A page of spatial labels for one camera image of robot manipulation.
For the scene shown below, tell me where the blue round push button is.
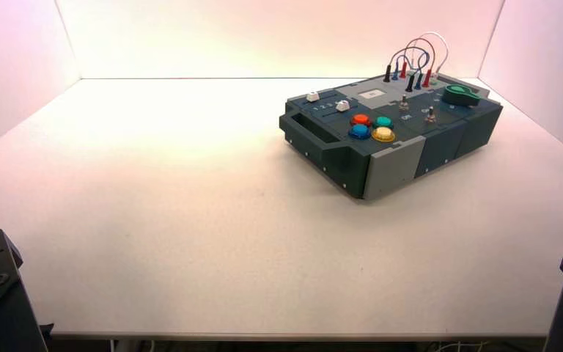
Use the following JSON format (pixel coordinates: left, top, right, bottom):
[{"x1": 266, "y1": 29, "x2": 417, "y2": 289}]
[{"x1": 347, "y1": 124, "x2": 372, "y2": 141}]

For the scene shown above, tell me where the yellow round push button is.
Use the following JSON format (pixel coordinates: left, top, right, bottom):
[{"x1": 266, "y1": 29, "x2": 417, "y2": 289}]
[{"x1": 372, "y1": 126, "x2": 397, "y2": 144}]

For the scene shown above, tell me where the dark teal grey control box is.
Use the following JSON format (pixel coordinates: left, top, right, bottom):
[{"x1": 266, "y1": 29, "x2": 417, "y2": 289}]
[{"x1": 278, "y1": 71, "x2": 504, "y2": 201}]

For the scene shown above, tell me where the green rotary knob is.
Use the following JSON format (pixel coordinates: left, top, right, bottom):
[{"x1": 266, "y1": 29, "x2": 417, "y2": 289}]
[{"x1": 441, "y1": 84, "x2": 482, "y2": 108}]

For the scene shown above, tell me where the black banana plug cable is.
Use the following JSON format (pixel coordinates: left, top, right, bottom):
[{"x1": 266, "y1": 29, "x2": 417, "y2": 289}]
[{"x1": 383, "y1": 47, "x2": 416, "y2": 93}]

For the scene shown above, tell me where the blue banana plug cable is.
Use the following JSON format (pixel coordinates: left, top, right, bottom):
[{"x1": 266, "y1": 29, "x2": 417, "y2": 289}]
[{"x1": 391, "y1": 48, "x2": 431, "y2": 91}]

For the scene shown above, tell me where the red banana plug cable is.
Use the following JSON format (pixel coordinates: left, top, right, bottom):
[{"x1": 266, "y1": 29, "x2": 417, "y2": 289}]
[{"x1": 400, "y1": 37, "x2": 436, "y2": 89}]

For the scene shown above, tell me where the white banana plug cable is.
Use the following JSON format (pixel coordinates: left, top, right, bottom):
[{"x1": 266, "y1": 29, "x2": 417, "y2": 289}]
[{"x1": 408, "y1": 31, "x2": 449, "y2": 85}]

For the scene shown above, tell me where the thin white cable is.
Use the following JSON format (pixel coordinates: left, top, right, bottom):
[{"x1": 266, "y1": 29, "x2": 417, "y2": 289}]
[{"x1": 427, "y1": 341, "x2": 490, "y2": 352}]

